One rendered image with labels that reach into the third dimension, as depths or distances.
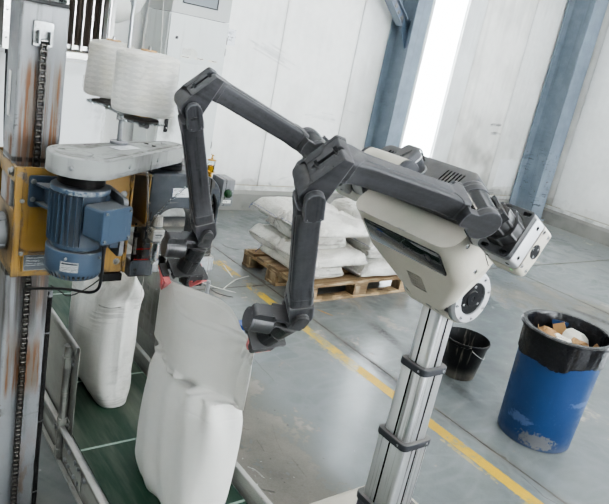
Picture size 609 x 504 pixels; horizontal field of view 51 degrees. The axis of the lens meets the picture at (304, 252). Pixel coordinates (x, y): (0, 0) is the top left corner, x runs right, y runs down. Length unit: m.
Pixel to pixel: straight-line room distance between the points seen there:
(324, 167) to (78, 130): 3.70
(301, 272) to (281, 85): 5.71
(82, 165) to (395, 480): 1.31
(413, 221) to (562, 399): 2.12
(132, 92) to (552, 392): 2.66
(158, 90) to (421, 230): 0.75
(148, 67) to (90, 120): 3.11
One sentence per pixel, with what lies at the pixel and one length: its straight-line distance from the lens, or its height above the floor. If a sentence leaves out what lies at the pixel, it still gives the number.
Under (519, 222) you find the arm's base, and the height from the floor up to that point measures 1.51.
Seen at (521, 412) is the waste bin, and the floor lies 0.18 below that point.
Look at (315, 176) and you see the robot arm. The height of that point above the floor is 1.55.
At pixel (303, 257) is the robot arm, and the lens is 1.33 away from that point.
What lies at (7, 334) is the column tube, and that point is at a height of 0.82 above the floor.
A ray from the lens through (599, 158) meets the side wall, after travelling 10.09.
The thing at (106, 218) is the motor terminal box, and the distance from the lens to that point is 1.65.
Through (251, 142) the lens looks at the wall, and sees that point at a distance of 6.93.
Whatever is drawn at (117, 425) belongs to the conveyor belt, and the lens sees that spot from 2.47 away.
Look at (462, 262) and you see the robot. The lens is 1.62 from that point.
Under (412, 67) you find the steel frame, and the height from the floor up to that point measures 1.82.
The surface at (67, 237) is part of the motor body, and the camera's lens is 1.73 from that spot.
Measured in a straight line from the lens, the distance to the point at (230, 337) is 1.74.
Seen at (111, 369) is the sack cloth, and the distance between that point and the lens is 2.50.
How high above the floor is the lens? 1.76
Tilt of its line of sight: 17 degrees down
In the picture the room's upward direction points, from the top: 11 degrees clockwise
